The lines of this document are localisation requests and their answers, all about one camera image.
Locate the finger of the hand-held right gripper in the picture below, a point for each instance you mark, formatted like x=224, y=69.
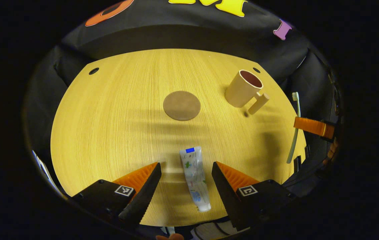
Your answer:
x=311, y=126

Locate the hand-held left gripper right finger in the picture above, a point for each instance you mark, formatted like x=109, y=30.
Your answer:
x=228, y=196

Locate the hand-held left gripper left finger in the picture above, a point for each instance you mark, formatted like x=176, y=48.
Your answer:
x=142, y=200

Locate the pale green toothbrush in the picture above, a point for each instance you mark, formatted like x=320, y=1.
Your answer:
x=298, y=106

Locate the white toothpaste tube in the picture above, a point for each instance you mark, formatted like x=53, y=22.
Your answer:
x=195, y=178

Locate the beige cup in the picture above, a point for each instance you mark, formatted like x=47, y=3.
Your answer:
x=241, y=91

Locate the round brown coaster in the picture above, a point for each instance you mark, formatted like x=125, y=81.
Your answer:
x=181, y=105

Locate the wooden desktop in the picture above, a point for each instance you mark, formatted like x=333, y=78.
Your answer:
x=119, y=133

